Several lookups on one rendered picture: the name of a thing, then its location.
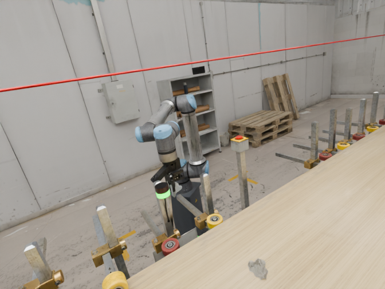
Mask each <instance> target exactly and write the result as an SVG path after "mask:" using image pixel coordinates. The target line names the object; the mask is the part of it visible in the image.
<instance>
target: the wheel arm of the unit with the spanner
mask: <svg viewBox="0 0 385 289"><path fill-rule="evenodd" d="M141 216H142V217H143V218H144V220H145V222H146V223H147V225H148V226H149V228H150V229H151V230H152V232H153V234H154V235H155V237H158V236H160V235H162V232H161V231H160V229H159V228H158V227H157V226H156V224H155V223H154V221H153V220H152V218H151V217H150V216H149V214H148V213H147V212H146V210H142V211H141Z"/></svg>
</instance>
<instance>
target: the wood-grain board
mask: <svg viewBox="0 0 385 289"><path fill-rule="evenodd" d="M258 258H259V259H261V260H264V261H265V263H266V264H265V268H266V269H267V270H268V274H267V278H266V279H264V278H263V279H262V280H260V279H259V278H258V277H256V276H254V273H253V272H250V271H249V267H248V262H249V261H250V260H252V261H255V260H256V259H258ZM127 283H128V289H385V125H383V126H382V127H380V128H379V129H377V130H375V131H374V132H372V133H370V134H368V135H367V136H365V137H364V138H362V139H360V140H359V141H357V142H355V143H354V144H352V145H350V146H348V147H347V148H345V149H344V150H342V151H340V152H339V153H337V154H335V155H334V156H332V157H330V158H328V159H327V160H325V161H324V162H322V163H320V164H319V165H317V166H315V167H314V168H312V169H310V170H308V171H307V172H305V173H304V174H302V175H300V176H299V177H297V178H295V179H294V180H292V181H290V182H288V183H287V184H285V185H284V186H282V187H280V188H279V189H277V190H275V191H274V192H272V193H270V194H269V195H267V196H266V197H264V198H262V199H260V200H259V201H257V202H255V203H254V204H252V205H250V206H249V207H247V208H246V209H244V210H242V211H240V212H239V213H237V214H235V215H234V216H232V217H231V218H229V219H227V220H226V221H224V222H222V223H220V224H219V225H217V226H215V227H214V228H212V229H211V230H209V231H207V232H206V233H204V234H202V235H200V236H199V237H197V238H196V239H194V240H192V241H191V242H189V243H187V244H186V245H184V246H182V247H180V248H179V249H177V250H176V251H174V252H172V253H171V254H169V255H167V256H166V257H164V258H162V259H160V260H159V261H157V262H156V263H154V264H152V265H151V266H149V267H147V268H146V269H144V270H142V271H140V272H139V273H137V274H136V275H134V276H132V277H131V278H129V279H127Z"/></svg>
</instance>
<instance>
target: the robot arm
mask: <svg viewBox="0 0 385 289"><path fill-rule="evenodd" d="M196 108H197V103H196V101H195V97H194V96H193V95H182V96H174V97H170V98H168V99H166V100H164V101H162V102H161V104H160V108H159V109H158V110H157V111H156V112H155V113H154V114H153V115H152V116H151V117H150V119H149V120H148V121H147V122H146V123H145V124H144V125H143V126H139V127H136V129H135V136H136V139H137V141H138V142H140V143H142V142H143V143H144V142H153V141H155V142H156V147H157V150H158V155H159V160H160V161H161V162H162V164H163V166H162V167H161V168H160V169H159V170H158V171H157V173H156V174H155V175H154V176H153V177H152V178H151V181H152V182H153V183H154V182H155V181H157V180H159V181H161V180H162V178H163V177H165V180H166V182H167V183H168V186H169V190H170V193H171V195H172V196H173V197H175V196H176V193H178V194H184V193H187V192H189V191H191V190H192V189H193V183H192V182H191V181H190V178H200V175H201V174H202V173H206V174H209V161H208V160H206V158H205V157H203V154H202V148H201V141H200V137H199V131H198V124H197V117H196V114H195V109H196ZM177 111H180V112H181V114H182V119H183V124H184V130H185V133H186V139H187V144H188V150H189V153H190V160H189V162H187V161H186V160H185V159H179V158H178V156H177V153H176V147H175V142H174V140H175V138H176V137H177V136H178V135H179V131H180V128H179V125H178V124H177V123H176V122H173V121H169V122H167V123H164V122H165V121H166V119H167V118H168V116H169V115H171V114H173V113H174V112H177Z"/></svg>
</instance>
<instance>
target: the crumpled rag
mask: <svg viewBox="0 0 385 289"><path fill-rule="evenodd" d="M265 264H266V263H265V261H264V260H261V259H259V258H258V259H256V260H255V261H252V260H250V261H249V262H248V265H247V266H248V267H249V271H250V272H253V273H254V276H256V277H258V278H259V279H260V280H262V279H263V278H264V279H266V278H267V274H268V270H267V269H266V268H265Z"/></svg>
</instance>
